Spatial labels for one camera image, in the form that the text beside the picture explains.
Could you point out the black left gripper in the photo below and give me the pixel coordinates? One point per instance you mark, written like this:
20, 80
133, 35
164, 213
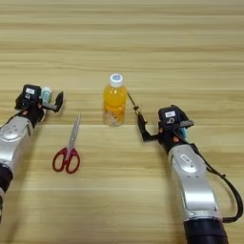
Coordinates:
35, 114

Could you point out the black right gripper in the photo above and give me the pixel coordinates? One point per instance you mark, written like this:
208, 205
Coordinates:
171, 139

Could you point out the green white glue stick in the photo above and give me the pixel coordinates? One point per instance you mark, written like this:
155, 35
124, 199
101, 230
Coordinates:
47, 95

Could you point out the blue plastic bar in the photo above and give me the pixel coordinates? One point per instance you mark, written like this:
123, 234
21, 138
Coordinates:
183, 132

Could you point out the orange juice bottle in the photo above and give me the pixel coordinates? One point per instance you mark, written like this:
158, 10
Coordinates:
115, 105

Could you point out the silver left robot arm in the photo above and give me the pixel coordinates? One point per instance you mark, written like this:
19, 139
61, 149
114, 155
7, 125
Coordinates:
12, 136

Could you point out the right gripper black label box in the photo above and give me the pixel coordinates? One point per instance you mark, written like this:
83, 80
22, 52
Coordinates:
168, 120

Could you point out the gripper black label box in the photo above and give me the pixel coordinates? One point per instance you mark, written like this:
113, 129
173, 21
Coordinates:
168, 120
31, 93

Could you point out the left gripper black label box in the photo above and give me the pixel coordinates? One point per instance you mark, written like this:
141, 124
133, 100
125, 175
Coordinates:
31, 93

